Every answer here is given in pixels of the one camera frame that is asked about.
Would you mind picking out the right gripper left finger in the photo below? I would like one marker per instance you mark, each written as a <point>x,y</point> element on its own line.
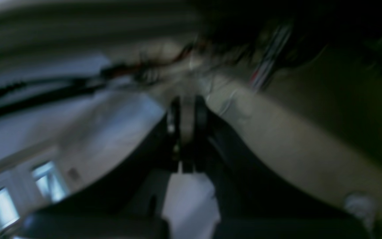
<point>98,211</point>

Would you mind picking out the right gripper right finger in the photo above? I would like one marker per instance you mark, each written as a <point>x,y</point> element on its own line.
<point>254,201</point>

